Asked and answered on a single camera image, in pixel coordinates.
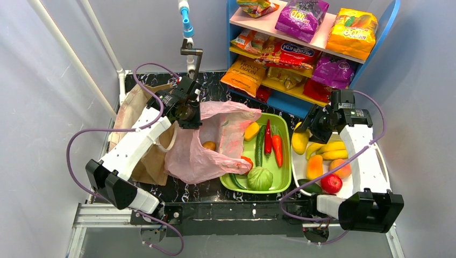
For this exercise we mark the aluminium base frame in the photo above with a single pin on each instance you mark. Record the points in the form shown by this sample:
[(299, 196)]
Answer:
[(220, 229)]

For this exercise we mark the pink plastic grocery bag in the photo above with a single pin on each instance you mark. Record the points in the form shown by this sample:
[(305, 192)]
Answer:
[(223, 123)]

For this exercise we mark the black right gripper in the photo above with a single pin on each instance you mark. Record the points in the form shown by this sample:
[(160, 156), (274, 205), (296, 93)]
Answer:
[(316, 129)]

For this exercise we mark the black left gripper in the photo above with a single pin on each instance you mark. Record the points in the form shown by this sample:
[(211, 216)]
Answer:
[(192, 119)]

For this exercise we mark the dark green chili pepper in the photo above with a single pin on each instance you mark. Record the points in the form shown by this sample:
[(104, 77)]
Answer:
[(235, 181)]

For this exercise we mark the green plastic tray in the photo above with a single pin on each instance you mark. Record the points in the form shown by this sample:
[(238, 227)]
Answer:
[(281, 176)]

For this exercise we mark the orange honey dijon bag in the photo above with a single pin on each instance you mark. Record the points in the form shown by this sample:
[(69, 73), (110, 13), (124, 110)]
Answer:
[(245, 74)]

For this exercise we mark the purple snack bag lower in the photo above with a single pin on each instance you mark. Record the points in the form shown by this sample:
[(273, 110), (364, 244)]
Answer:
[(334, 72)]

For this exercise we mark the purple snack bag top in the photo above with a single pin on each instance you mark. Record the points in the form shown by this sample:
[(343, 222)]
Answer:
[(302, 19)]

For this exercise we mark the yellow snack bag top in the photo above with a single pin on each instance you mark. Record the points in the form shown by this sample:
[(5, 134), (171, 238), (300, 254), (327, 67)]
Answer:
[(353, 33)]

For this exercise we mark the red candy bag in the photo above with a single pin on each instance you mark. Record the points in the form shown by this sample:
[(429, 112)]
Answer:
[(289, 55)]

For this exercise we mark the orange striped snack bag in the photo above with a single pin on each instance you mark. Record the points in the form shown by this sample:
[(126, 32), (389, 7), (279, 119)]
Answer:
[(250, 41)]

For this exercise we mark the orange bumpy fruit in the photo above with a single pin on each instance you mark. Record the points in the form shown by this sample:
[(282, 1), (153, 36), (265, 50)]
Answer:
[(250, 162)]

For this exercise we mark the yellow banana bunch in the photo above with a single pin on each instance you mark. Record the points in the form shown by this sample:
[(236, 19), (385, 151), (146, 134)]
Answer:
[(331, 151)]

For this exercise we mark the colourful snack bag top left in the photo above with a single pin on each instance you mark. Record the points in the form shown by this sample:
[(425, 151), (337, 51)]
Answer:
[(257, 8)]

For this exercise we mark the yellow bell pepper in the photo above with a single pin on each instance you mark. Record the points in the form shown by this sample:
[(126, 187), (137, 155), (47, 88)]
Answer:
[(251, 131)]

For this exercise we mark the purple snack bag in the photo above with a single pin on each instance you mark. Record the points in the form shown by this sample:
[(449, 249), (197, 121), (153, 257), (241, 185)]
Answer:
[(334, 72), (302, 19)]

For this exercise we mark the brown potato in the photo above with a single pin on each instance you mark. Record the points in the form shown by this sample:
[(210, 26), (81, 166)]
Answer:
[(210, 145)]

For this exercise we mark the green avocado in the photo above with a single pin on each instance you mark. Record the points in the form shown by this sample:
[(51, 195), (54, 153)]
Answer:
[(310, 188)]

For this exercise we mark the blue wooden shelf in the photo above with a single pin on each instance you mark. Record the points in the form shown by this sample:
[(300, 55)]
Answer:
[(300, 99)]

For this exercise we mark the white diagonal pipe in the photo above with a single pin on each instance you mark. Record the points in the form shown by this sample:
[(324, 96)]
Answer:
[(55, 31)]

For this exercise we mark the orange yellow mango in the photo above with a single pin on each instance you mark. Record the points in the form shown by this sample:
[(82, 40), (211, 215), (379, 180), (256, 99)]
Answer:
[(314, 167)]

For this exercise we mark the red snack bag lower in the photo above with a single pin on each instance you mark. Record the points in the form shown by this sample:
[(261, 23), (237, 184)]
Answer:
[(317, 91)]

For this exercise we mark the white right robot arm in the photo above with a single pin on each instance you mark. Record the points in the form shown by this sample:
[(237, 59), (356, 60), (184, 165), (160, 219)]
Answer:
[(370, 206)]

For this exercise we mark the orange carrot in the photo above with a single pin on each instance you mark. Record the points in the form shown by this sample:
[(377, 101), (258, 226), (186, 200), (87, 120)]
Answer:
[(277, 146)]

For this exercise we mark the red chili pepper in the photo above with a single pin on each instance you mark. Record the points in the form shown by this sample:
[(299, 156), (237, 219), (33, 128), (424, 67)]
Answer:
[(268, 140)]

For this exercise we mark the white pipe camera stand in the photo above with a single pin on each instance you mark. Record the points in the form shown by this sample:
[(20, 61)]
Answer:
[(194, 55)]

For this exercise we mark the green cabbage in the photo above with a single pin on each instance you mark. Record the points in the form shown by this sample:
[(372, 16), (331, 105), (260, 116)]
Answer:
[(260, 179)]

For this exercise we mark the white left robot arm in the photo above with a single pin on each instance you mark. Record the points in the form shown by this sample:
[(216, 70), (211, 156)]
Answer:
[(110, 176)]

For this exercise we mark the gold snack bag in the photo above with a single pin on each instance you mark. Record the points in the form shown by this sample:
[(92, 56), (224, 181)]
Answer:
[(285, 77)]

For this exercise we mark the red apple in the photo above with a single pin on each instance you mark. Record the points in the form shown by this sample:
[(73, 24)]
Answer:
[(331, 184)]

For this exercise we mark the green cucumber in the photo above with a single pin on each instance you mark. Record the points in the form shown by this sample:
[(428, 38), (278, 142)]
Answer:
[(259, 146)]

